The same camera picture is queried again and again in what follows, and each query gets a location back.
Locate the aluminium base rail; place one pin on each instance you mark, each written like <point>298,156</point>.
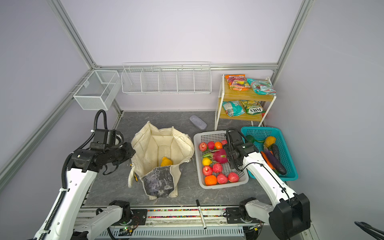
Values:
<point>172,223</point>

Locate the white plastic basket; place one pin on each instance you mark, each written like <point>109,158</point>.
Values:
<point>215,136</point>

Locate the grey fabric glasses case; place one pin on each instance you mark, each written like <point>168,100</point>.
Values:
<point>198,122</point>

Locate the black white marker pen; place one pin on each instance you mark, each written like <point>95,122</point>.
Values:
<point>201,214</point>

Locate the orange carrot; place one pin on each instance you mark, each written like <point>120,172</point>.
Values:
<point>267,160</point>

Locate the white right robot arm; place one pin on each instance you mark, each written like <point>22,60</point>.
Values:
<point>288,213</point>

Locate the green bell pepper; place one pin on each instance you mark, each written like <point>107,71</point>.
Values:
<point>249,139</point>

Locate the purple eggplant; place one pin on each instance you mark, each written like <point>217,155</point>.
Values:
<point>275,162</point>

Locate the pink dragon fruit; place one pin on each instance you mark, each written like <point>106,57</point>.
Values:
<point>218,156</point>

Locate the green Fox's candy bag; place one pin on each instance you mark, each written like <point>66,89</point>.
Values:
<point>252,107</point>

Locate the cream canvas grocery bag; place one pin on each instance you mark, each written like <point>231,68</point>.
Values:
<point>151,145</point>

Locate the yellow lemon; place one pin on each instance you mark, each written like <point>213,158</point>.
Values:
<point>207,161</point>

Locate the white mesh wall box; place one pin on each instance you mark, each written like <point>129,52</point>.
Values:
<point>99,90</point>

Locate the teal red snack bag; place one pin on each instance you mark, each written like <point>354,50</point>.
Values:
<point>261,87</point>

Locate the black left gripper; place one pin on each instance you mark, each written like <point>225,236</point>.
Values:
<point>130,151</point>

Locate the yellow pear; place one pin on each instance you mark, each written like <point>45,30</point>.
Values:
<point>166,162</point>

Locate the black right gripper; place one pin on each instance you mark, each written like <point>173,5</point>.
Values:
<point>231,162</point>

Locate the yellow bell pepper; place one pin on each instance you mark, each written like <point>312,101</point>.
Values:
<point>269,141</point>

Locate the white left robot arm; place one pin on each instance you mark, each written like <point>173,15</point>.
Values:
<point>79,171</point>

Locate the white metal wooden shelf rack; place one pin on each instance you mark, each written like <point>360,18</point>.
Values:
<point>226,94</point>

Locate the orange pink snack bag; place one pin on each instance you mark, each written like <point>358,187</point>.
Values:
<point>237,82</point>

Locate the teal plastic basket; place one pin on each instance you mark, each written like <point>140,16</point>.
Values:
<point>279,148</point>

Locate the dark cucumber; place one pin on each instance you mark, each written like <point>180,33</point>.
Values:
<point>276,152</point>

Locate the black tripod leg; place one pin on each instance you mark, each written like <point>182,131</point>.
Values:
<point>374,232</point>

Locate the white wire wall basket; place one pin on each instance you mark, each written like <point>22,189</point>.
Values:
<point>167,78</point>

